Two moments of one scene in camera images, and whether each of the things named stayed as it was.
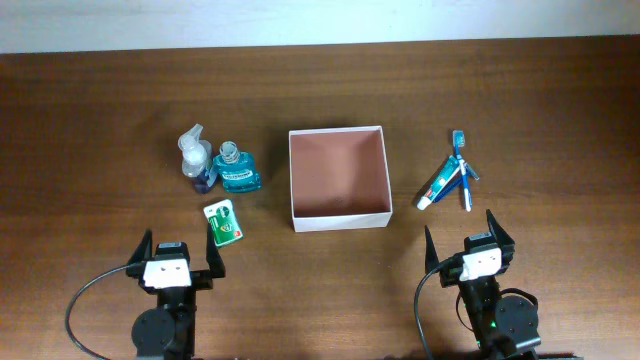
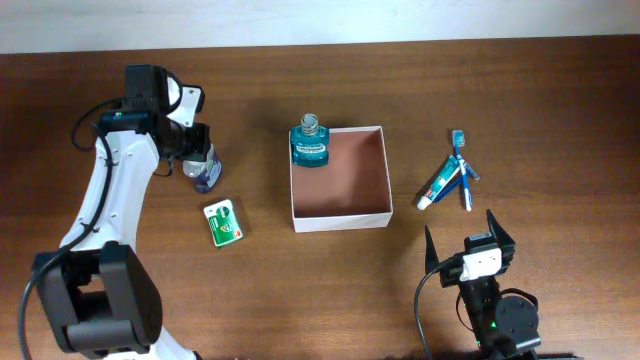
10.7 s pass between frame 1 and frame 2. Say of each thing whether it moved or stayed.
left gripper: moved
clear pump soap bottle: stayed
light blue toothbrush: stayed
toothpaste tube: stayed
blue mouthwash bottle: moved
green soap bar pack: stayed
